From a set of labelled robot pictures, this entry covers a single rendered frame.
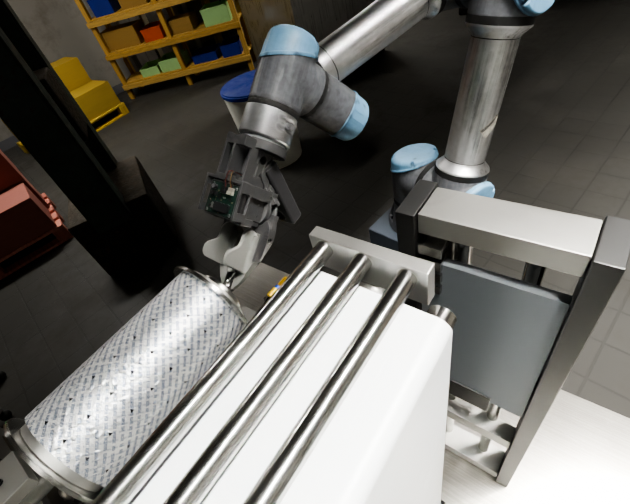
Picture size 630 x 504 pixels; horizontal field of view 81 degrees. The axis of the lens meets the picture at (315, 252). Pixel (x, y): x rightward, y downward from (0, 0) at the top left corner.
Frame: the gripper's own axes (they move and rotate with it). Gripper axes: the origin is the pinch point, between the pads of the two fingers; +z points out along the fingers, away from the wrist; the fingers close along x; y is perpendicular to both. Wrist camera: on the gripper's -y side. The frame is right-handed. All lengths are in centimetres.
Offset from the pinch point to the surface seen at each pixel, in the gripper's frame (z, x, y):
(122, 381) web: 12.4, 2.1, 15.1
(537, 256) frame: -13.8, 36.7, 9.4
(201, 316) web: 4.4, 3.2, 7.3
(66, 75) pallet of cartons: -100, -534, -166
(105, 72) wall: -138, -595, -236
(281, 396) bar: -0.6, 27.0, 21.8
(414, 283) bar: -9.4, 30.8, 16.1
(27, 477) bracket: 22.4, 0.8, 21.9
